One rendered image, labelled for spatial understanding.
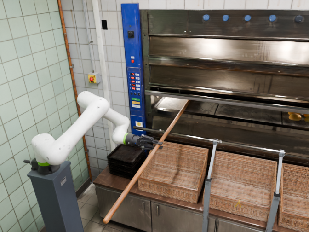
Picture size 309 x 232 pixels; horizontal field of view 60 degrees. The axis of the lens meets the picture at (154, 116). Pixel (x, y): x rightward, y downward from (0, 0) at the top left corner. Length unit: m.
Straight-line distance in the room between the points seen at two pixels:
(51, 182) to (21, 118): 0.86
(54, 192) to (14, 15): 1.40
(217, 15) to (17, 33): 1.59
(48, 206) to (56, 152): 0.54
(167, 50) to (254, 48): 0.71
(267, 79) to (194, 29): 0.72
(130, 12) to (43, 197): 1.60
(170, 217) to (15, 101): 1.68
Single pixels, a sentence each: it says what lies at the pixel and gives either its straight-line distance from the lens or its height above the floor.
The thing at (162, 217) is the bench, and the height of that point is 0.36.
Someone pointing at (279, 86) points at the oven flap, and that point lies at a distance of 2.33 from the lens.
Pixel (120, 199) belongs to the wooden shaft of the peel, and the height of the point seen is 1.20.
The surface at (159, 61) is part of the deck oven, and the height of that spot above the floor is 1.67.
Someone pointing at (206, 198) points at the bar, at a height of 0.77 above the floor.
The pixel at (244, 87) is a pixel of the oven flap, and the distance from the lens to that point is 2.32.
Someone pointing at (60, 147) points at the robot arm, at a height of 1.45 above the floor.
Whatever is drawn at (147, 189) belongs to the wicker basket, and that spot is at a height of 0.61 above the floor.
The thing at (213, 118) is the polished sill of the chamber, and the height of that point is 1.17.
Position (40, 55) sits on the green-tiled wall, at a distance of 2.65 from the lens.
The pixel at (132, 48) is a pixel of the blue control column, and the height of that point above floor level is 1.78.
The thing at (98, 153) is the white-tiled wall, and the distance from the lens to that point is 3.30.
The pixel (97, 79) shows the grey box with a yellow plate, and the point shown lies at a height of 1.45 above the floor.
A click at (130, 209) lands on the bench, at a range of 2.74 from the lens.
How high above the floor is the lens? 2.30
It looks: 27 degrees down
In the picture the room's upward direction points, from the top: 2 degrees counter-clockwise
